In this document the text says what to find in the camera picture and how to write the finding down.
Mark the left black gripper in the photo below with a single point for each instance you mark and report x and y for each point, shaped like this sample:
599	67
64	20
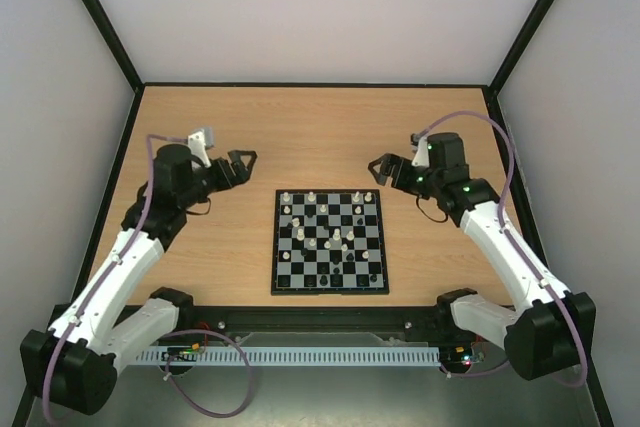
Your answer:
243	175

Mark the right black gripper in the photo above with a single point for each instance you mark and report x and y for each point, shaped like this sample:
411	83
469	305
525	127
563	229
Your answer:
394	173

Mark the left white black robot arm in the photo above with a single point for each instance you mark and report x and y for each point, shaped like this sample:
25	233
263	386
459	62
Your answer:
76	362

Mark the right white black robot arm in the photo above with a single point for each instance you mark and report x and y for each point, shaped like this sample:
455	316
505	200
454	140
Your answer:
547	328

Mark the black and silver chessboard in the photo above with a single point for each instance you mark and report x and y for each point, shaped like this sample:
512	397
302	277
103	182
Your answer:
356	267

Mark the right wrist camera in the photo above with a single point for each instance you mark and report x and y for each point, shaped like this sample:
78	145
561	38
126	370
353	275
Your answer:
420	146

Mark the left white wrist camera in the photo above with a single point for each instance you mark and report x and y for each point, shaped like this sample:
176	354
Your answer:
199	142

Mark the black frame posts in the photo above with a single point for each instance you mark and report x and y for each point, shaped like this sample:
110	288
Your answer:
490	93

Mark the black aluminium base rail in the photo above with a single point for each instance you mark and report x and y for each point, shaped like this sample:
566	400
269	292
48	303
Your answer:
427	324

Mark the light blue cable duct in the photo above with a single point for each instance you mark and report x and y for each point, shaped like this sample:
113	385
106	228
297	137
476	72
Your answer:
294	356

